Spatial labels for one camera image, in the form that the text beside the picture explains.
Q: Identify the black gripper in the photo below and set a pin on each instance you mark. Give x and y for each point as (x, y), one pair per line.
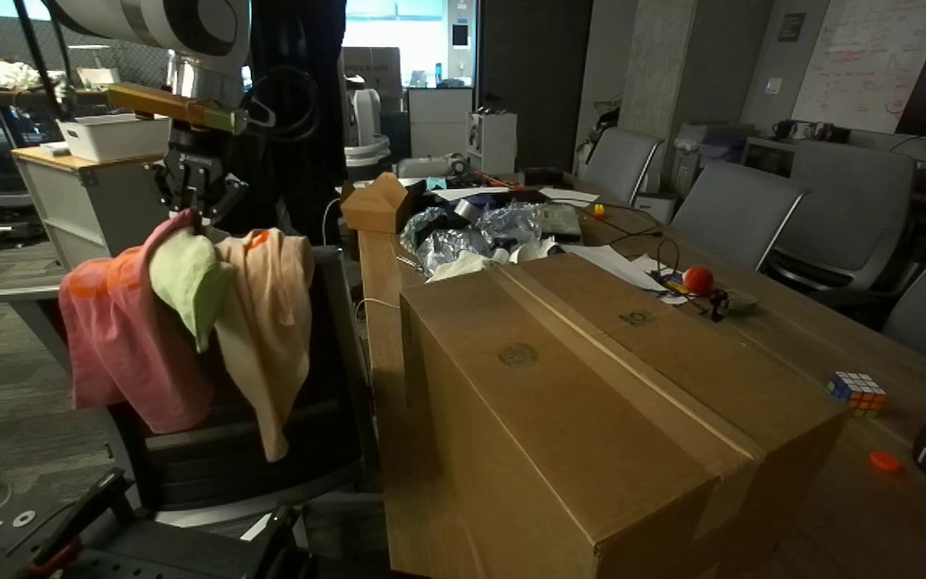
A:
(197, 174)

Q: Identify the light green shirt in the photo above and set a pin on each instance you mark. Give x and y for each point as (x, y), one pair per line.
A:
(195, 282)

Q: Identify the peach shirt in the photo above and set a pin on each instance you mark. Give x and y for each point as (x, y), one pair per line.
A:
(272, 324)

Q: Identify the pink shirt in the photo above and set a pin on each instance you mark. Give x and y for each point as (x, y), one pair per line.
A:
(127, 332)

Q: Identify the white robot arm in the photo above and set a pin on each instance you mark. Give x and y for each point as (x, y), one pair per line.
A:
(163, 20)

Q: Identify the black mesh office chair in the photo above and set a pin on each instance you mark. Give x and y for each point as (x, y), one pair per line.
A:
(260, 471)

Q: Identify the large brown cardboard box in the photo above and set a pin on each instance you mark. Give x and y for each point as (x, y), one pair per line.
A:
(579, 408)

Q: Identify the white plastic bin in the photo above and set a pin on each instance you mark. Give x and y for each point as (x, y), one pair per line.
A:
(114, 132)

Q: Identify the wood top cabinet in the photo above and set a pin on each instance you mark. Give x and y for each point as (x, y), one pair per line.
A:
(89, 205)

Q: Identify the black curtain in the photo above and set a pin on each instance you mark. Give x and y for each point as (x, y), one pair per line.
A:
(298, 116)

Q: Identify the white electric kettle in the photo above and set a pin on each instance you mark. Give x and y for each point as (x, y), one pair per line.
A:
(364, 116)

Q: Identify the white storage cabinet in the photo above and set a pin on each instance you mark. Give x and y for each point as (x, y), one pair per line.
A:
(439, 122)

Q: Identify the pile of crumpled items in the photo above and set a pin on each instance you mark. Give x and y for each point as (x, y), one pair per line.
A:
(463, 239)

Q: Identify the small orange ball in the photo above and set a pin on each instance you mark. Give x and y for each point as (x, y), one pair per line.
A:
(598, 210)

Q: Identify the white paper sheets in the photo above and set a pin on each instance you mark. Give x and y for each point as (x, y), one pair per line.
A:
(612, 262)

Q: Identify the red ball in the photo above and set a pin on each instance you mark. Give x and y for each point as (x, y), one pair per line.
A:
(700, 282)

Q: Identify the Rubik's cube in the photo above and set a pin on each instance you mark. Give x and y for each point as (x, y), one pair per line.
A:
(859, 391)

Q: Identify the small orange cap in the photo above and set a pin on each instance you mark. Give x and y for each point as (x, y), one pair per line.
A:
(887, 460)

